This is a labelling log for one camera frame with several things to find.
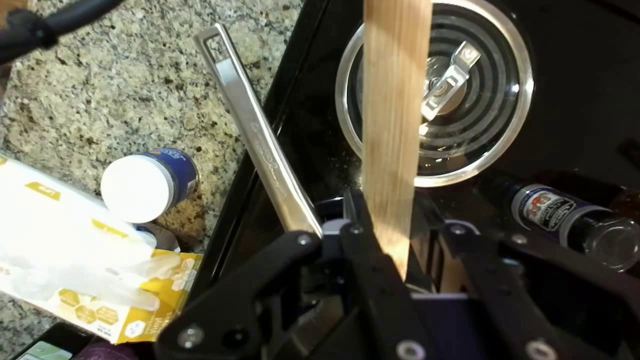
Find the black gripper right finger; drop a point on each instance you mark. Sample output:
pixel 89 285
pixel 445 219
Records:
pixel 520 301

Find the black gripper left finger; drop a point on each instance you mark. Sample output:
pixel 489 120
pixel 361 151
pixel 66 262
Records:
pixel 373 292

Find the wooden cooking stick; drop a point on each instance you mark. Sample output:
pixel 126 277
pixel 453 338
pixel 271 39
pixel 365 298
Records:
pixel 397 132

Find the black-cap spice bottle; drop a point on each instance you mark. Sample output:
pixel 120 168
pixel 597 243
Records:
pixel 572 220

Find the black electric stove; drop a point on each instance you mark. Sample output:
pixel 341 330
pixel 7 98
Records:
pixel 566 66

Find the blue jar with white lid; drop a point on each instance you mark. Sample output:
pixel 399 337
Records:
pixel 140 187

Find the white and yellow box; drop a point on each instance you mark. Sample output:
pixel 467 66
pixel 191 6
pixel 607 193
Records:
pixel 61 253

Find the black smartphone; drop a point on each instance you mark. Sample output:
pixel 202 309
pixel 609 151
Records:
pixel 51 351

